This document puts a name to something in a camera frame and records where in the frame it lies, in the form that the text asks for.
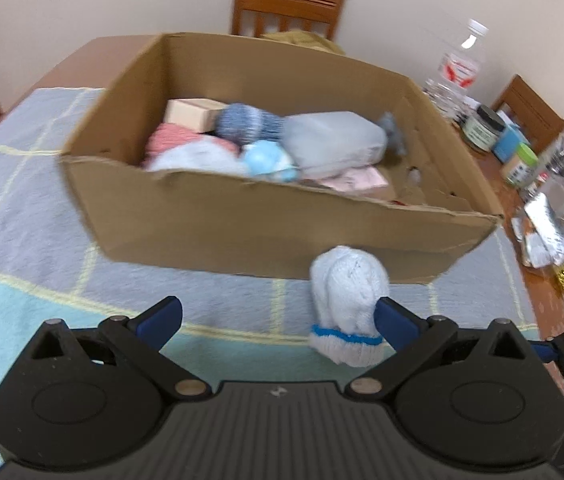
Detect container with green lid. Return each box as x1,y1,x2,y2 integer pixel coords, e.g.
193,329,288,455
502,143,539,188

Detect blue checked table cloth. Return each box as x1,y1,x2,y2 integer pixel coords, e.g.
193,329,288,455
0,87,538,480

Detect small beige box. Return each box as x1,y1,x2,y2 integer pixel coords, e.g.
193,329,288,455
164,98,227,133

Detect yellow cloth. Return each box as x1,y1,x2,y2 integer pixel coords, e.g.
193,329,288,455
262,30,347,56

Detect brown cardboard box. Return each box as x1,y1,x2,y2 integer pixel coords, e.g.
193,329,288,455
59,32,504,285

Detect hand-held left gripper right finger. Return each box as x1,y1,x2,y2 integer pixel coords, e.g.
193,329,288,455
344,296,540,403

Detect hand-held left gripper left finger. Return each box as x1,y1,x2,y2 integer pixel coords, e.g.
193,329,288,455
19,296,213,402

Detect grey toy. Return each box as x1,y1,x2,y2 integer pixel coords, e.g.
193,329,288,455
377,111,407,157

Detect small jar black lid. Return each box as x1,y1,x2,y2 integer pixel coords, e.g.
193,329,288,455
462,105,507,153

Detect pink knitted cloth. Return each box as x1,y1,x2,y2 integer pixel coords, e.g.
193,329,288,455
143,122,240,168

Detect holder of pens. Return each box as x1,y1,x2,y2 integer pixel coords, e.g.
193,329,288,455
537,135,564,186

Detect clear water bottle red label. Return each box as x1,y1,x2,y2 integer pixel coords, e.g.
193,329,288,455
422,19,490,121

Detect blue container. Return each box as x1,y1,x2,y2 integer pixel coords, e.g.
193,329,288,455
492,124,530,163

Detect blue knitted cloth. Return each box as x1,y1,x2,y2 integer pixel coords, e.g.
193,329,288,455
213,103,287,143

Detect white blue-striped sock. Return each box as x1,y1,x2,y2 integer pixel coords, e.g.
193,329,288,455
308,245,391,367
149,140,250,177

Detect silver blister packs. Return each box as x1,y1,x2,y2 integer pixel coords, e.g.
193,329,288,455
512,195,564,268

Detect light blue round toy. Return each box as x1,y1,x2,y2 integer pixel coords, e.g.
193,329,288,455
239,140,300,183

